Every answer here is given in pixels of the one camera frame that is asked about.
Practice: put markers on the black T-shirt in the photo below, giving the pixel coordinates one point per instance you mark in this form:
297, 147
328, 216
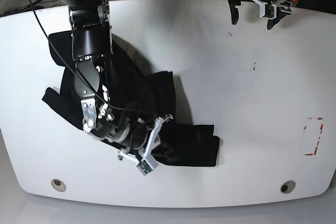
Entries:
189, 142

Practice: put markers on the left table cable grommet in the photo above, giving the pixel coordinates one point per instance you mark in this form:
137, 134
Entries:
58, 185

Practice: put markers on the table cable grommet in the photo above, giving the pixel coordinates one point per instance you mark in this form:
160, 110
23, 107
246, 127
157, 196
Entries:
58, 185
287, 187

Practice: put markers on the red tape rectangle marking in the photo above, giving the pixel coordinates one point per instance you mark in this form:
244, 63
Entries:
312, 132

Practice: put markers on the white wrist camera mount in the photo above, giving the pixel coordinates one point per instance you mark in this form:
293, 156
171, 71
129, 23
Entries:
144, 160
268, 10

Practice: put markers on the right table cable grommet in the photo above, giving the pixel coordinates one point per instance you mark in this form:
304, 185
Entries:
287, 187

